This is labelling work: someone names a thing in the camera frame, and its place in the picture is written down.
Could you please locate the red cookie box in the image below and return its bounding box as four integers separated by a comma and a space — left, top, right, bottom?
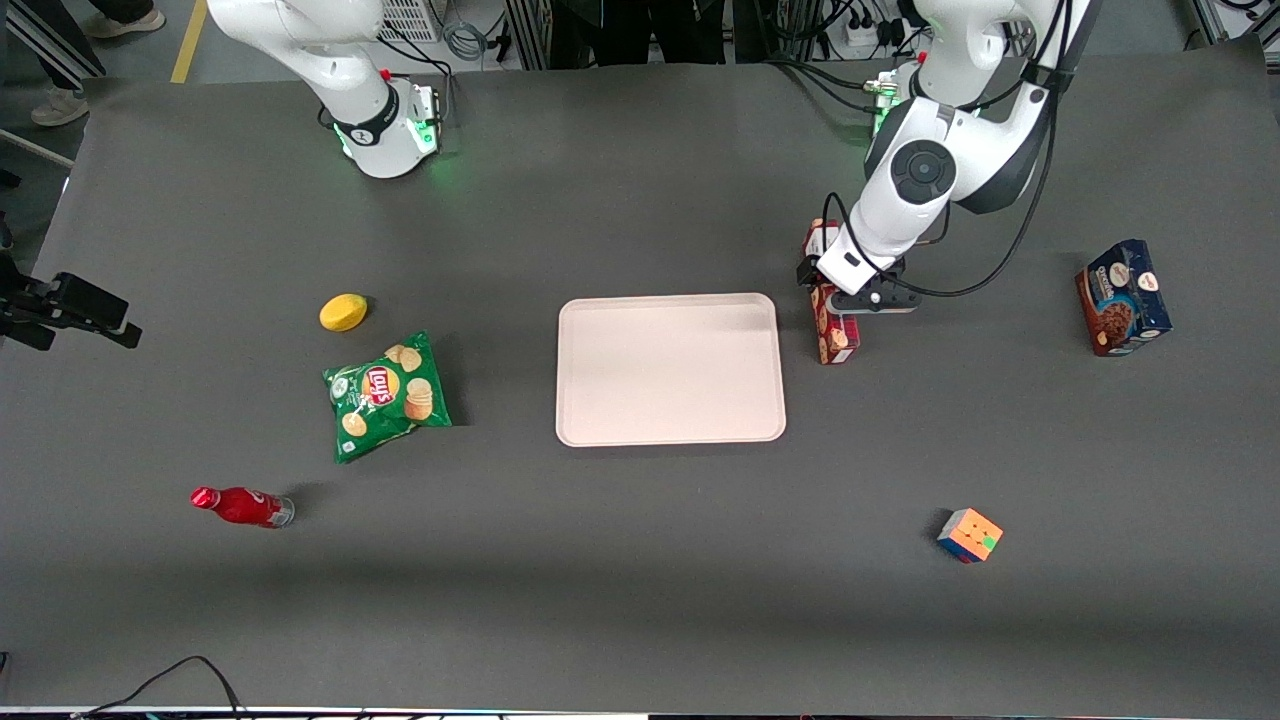
801, 218, 862, 366

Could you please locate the pale pink plastic tray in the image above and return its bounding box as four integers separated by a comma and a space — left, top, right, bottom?
555, 292, 788, 448

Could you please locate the blue cookie box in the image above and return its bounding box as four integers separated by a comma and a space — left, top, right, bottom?
1075, 238, 1174, 359

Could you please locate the white ventilated box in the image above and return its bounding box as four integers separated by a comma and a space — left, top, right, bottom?
378, 0, 443, 44

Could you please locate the beige sneaker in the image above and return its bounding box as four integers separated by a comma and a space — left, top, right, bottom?
30, 86, 91, 127
88, 5, 167, 39

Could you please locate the white power strip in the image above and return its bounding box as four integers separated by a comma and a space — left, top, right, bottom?
843, 12, 906, 51

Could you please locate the yellow lemon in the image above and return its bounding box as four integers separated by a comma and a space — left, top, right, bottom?
318, 293, 369, 333

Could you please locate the red cola bottle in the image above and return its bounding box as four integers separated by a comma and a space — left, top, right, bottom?
190, 486, 297, 530

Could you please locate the colourful Rubik's cube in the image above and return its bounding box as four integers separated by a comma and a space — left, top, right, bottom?
936, 507, 1004, 565

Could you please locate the person in dark trousers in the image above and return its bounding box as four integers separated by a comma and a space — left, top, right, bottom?
548, 0, 731, 69

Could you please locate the green Lays chips bag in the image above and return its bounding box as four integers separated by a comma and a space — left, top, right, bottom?
321, 330, 454, 465

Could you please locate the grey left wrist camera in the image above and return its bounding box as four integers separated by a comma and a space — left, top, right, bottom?
832, 288, 922, 316

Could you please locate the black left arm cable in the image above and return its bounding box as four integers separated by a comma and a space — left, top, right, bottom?
825, 0, 1101, 300

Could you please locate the dark metal frame rail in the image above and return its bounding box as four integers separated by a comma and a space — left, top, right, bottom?
5, 10, 106, 91

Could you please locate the aluminium frame post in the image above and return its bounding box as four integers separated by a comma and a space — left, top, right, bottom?
503, 0, 553, 71

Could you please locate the black cable at table edge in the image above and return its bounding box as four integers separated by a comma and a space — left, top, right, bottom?
75, 655, 246, 720

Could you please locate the aluminium frame bar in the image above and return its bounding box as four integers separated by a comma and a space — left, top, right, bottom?
1190, 0, 1233, 46

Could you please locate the black right arm base cable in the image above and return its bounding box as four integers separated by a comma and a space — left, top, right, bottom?
383, 30, 456, 126

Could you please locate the grey coiled cable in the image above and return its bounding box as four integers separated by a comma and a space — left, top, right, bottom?
440, 0, 493, 63

